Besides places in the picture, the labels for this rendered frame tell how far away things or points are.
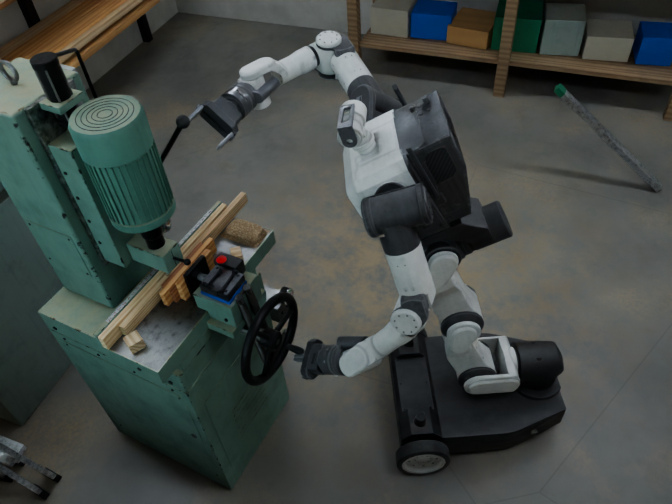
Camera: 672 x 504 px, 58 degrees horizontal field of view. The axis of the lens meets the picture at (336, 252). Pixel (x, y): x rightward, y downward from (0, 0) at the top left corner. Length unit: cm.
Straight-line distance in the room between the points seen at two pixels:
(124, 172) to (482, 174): 248
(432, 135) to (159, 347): 93
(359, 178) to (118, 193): 59
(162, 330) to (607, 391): 182
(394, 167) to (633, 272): 199
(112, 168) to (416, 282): 76
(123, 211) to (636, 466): 204
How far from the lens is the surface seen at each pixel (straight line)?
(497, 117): 410
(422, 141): 146
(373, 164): 149
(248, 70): 182
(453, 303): 196
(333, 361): 172
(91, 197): 168
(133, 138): 148
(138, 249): 180
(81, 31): 423
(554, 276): 311
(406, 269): 142
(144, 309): 183
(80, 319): 206
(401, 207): 135
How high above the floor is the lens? 226
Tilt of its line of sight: 46 degrees down
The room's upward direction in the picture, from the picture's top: 5 degrees counter-clockwise
